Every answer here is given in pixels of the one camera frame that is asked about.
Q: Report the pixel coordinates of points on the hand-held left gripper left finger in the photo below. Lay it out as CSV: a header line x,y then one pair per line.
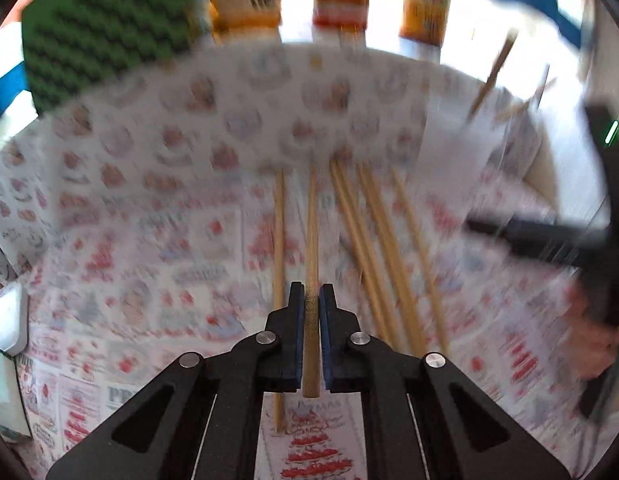
x,y
299,340

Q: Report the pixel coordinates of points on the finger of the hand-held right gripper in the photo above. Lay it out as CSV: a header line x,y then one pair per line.
x,y
539,240

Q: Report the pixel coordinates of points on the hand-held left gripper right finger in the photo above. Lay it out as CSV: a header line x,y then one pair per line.
x,y
323,340

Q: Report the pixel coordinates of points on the bunch of wooden chopsticks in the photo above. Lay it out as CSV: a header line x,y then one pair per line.
x,y
278,260

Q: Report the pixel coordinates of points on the plain bamboo chopstick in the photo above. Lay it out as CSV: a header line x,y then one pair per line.
x,y
492,76
310,235
527,101

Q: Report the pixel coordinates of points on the white plastic cup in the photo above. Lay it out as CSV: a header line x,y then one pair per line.
x,y
464,145

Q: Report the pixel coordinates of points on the person's right hand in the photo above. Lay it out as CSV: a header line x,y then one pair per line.
x,y
589,345

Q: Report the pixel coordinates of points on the red printed tablecloth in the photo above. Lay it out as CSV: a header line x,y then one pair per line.
x,y
139,285

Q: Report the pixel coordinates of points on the dark sauce bottle yellow label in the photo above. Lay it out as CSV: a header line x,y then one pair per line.
x,y
424,5

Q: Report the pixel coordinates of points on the floral white cloth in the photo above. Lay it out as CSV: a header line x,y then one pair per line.
x,y
139,125

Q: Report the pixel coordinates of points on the white plastic device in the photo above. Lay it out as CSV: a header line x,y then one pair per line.
x,y
9,320

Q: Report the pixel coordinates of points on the green patterned box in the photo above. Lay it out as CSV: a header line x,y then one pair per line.
x,y
104,35

